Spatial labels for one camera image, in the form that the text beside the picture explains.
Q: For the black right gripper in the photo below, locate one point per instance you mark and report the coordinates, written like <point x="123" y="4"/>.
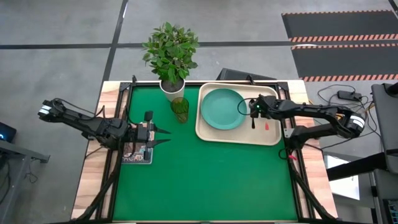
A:
<point x="265" y="107"/>

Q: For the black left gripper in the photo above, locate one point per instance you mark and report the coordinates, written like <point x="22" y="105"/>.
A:
<point x="142" y="134"/>

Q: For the teal round plate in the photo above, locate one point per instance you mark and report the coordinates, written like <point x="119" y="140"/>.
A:
<point x="220" y="109"/>

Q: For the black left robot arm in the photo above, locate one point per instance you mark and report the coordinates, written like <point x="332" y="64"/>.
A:
<point x="93" y="126"/>

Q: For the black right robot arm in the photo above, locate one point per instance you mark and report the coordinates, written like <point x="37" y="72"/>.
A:
<point x="311" y="110"/>

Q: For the red spoon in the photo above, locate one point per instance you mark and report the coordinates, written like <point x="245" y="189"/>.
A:
<point x="266" y="126"/>

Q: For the beige plastic tray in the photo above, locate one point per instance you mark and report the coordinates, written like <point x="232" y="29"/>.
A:
<point x="236" y="137"/>

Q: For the printed square mat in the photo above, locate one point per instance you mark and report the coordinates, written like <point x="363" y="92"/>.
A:
<point x="130" y="157"/>

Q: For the green drinking glass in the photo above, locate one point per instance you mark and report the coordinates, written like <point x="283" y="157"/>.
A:
<point x="179" y="109"/>

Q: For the black flat panel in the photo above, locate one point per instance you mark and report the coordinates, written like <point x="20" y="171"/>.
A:
<point x="236" y="74"/>

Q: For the white round plant pot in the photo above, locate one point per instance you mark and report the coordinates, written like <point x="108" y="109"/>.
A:
<point x="168" y="93"/>

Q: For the green table mat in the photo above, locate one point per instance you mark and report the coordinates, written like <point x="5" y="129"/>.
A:
<point x="202" y="180"/>

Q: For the black power adapter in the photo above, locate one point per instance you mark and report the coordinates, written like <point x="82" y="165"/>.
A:
<point x="349" y="95"/>

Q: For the green leafy potted tree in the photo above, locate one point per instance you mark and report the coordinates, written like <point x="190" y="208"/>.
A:
<point x="169" y="53"/>

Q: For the black hazard-striped floor mat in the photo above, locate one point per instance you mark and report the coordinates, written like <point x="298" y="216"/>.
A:
<point x="345" y="60"/>
<point x="339" y="25"/>

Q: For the black beam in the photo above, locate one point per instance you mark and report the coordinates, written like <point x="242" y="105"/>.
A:
<point x="354" y="166"/>

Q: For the white flat panel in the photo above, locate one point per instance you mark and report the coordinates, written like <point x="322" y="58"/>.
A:
<point x="342" y="186"/>

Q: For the grey stand panel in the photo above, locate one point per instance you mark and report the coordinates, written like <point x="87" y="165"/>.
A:
<point x="385" y="124"/>

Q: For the grey side desk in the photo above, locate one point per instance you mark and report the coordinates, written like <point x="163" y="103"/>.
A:
<point x="12" y="155"/>

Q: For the black device with blue light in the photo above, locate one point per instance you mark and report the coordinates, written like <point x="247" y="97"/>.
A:
<point x="7" y="130"/>

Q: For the black keyboard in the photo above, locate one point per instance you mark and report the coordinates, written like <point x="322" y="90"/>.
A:
<point x="392" y="211"/>

